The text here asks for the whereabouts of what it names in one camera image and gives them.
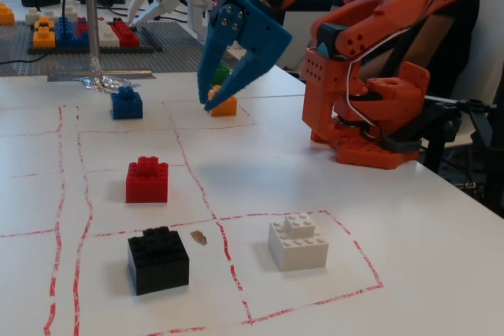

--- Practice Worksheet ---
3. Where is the grey studded baseplate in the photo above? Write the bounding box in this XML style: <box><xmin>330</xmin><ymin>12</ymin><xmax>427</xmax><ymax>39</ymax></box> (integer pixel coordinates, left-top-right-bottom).
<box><xmin>0</xmin><ymin>19</ymin><xmax>255</xmax><ymax>77</ymax></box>

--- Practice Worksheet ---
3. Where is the green brick block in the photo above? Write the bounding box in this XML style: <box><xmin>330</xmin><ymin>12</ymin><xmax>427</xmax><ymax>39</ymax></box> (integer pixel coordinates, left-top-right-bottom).
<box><xmin>212</xmin><ymin>62</ymin><xmax>237</xmax><ymax>87</ymax></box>

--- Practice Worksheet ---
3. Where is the black table clamp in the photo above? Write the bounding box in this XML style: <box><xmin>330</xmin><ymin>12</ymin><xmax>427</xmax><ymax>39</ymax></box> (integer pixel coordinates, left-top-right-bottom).
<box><xmin>379</xmin><ymin>99</ymin><xmax>462</xmax><ymax>153</ymax></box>

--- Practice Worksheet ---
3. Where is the white brick block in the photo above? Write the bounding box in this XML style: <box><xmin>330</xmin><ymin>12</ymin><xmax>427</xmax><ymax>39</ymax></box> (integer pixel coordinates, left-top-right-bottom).
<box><xmin>267</xmin><ymin>212</ymin><xmax>330</xmax><ymax>272</ymax></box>

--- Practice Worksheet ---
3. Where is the crumpled aluminium foil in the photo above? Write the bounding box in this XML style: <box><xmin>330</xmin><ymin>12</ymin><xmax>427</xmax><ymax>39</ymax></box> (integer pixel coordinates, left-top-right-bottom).
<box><xmin>72</xmin><ymin>56</ymin><xmax>142</xmax><ymax>94</ymax></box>

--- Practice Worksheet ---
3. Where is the orange brick on plate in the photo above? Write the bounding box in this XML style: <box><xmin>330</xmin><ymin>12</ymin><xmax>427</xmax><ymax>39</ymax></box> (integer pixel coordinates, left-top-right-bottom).
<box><xmin>32</xmin><ymin>17</ymin><xmax>57</xmax><ymax>49</ymax></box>

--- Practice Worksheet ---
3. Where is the red brick on plate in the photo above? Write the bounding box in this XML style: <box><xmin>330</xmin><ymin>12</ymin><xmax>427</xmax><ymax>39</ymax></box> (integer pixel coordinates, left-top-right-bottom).
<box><xmin>111</xmin><ymin>17</ymin><xmax>142</xmax><ymax>48</ymax></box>

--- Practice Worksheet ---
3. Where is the black brick block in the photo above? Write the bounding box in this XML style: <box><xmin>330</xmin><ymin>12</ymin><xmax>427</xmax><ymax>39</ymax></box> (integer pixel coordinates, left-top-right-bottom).
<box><xmin>126</xmin><ymin>225</ymin><xmax>191</xmax><ymax>297</ymax></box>

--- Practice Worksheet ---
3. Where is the loose orange brick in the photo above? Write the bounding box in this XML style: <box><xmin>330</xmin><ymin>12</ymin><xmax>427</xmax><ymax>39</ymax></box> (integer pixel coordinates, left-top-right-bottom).
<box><xmin>0</xmin><ymin>2</ymin><xmax>17</xmax><ymax>26</ymax></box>

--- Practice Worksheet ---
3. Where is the white chair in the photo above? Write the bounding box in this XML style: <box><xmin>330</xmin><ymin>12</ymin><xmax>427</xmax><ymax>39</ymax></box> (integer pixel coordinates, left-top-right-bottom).
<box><xmin>448</xmin><ymin>0</ymin><xmax>504</xmax><ymax>149</ymax></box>

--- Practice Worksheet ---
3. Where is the red brick block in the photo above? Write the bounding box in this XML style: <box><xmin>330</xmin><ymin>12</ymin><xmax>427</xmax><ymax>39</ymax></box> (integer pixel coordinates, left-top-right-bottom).
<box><xmin>125</xmin><ymin>156</ymin><xmax>170</xmax><ymax>205</ymax></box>

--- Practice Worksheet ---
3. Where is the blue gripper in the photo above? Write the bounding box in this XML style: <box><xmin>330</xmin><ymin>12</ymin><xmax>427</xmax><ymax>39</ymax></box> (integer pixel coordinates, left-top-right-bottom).
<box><xmin>196</xmin><ymin>0</ymin><xmax>294</xmax><ymax>113</ymax></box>

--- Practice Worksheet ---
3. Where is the dark grey brick plate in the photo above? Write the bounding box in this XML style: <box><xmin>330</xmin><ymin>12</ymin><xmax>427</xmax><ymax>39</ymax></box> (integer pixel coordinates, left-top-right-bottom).
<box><xmin>27</xmin><ymin>24</ymin><xmax>164</xmax><ymax>55</ymax></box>

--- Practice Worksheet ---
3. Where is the yellow-orange brick block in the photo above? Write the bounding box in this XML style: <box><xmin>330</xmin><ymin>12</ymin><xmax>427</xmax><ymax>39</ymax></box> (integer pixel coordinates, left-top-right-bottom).
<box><xmin>206</xmin><ymin>84</ymin><xmax>239</xmax><ymax>118</ymax></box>

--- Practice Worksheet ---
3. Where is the blue brick on plate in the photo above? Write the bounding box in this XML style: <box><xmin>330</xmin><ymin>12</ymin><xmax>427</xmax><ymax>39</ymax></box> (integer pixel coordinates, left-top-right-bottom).
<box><xmin>54</xmin><ymin>16</ymin><xmax>91</xmax><ymax>48</ymax></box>

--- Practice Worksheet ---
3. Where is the blue brick block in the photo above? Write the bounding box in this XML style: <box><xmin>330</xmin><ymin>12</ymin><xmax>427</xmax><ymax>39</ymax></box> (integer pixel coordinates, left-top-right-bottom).
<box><xmin>109</xmin><ymin>86</ymin><xmax>144</xmax><ymax>120</ymax></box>

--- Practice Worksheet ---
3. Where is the bare person forearm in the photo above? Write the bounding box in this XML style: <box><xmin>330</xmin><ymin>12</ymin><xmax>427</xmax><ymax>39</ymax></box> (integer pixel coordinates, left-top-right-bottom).
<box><xmin>368</xmin><ymin>9</ymin><xmax>442</xmax><ymax>77</ymax></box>

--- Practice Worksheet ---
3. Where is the arm servo cable bundle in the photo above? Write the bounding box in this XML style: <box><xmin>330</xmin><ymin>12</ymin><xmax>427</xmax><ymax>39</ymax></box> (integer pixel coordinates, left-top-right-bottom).
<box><xmin>345</xmin><ymin>0</ymin><xmax>448</xmax><ymax>138</ymax></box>

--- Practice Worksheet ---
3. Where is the white brick on plate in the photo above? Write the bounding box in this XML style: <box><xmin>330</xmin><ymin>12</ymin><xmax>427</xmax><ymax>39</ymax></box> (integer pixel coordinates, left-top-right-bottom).
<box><xmin>96</xmin><ymin>20</ymin><xmax>120</xmax><ymax>48</ymax></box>

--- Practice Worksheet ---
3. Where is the metal pole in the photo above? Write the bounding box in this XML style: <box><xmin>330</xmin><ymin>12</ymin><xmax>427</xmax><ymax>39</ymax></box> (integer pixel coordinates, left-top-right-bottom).
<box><xmin>83</xmin><ymin>0</ymin><xmax>102</xmax><ymax>81</ymax></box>

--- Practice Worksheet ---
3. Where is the person in black shirt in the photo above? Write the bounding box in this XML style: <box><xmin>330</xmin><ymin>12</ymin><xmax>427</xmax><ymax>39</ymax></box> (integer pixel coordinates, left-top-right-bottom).
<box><xmin>334</xmin><ymin>0</ymin><xmax>490</xmax><ymax>98</ymax></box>

